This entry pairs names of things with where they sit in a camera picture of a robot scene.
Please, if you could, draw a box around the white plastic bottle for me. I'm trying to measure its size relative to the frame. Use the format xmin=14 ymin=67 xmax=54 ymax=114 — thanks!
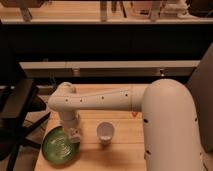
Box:
xmin=68 ymin=128 xmax=81 ymax=143

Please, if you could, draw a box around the green ceramic bowl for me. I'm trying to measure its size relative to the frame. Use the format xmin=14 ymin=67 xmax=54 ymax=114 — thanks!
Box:
xmin=41 ymin=126 xmax=80 ymax=165

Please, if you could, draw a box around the black office chair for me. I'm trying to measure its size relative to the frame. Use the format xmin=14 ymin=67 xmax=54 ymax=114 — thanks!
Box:
xmin=0 ymin=61 xmax=50 ymax=171

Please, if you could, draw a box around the white paper cup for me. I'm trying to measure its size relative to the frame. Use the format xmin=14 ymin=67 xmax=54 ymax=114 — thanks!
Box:
xmin=96 ymin=122 xmax=115 ymax=145

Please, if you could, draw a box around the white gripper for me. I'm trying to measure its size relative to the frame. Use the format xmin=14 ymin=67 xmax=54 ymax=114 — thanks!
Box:
xmin=60 ymin=114 xmax=80 ymax=134

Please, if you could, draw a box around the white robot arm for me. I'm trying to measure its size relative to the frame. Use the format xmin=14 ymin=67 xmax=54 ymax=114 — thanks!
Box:
xmin=48 ymin=79 xmax=203 ymax=171

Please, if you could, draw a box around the long grey rail shelf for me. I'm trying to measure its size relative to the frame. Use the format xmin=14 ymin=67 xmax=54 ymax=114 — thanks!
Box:
xmin=21 ymin=60 xmax=200 ymax=78

